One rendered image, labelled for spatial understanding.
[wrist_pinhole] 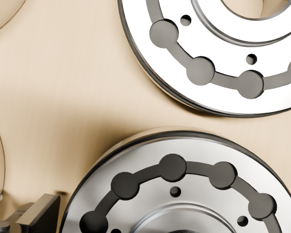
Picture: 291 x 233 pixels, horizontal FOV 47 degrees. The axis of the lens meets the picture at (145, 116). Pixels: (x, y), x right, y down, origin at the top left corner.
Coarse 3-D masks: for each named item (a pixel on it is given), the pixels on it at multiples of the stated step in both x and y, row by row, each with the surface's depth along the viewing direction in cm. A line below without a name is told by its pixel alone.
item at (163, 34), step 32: (128, 0) 13; (160, 0) 13; (160, 32) 13; (192, 32) 13; (160, 64) 13; (192, 64) 13; (224, 64) 13; (256, 64) 13; (288, 64) 13; (192, 96) 13; (224, 96) 13; (256, 96) 13; (288, 96) 13
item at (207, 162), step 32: (128, 160) 13; (160, 160) 13; (192, 160) 13; (224, 160) 13; (256, 160) 13; (96, 192) 13; (128, 192) 13; (160, 192) 13; (192, 192) 13; (224, 192) 13; (256, 192) 13; (288, 192) 13; (64, 224) 13; (96, 224) 14; (128, 224) 13; (256, 224) 13; (288, 224) 13
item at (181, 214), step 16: (160, 208) 13; (176, 208) 13; (192, 208) 13; (208, 208) 13; (144, 224) 13; (160, 224) 13; (176, 224) 13; (192, 224) 13; (208, 224) 13; (224, 224) 13
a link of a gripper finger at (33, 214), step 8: (40, 200) 14; (48, 200) 14; (56, 200) 14; (32, 208) 13; (40, 208) 13; (48, 208) 13; (56, 208) 15; (24, 216) 12; (32, 216) 12; (40, 216) 12; (48, 216) 14; (56, 216) 15; (24, 224) 12; (32, 224) 12; (40, 224) 12; (48, 224) 14; (56, 224) 15; (24, 232) 12; (32, 232) 12; (40, 232) 13; (48, 232) 14
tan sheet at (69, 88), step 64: (64, 0) 16; (256, 0) 16; (0, 64) 16; (64, 64) 16; (128, 64) 16; (0, 128) 16; (64, 128) 16; (128, 128) 16; (256, 128) 16; (64, 192) 16
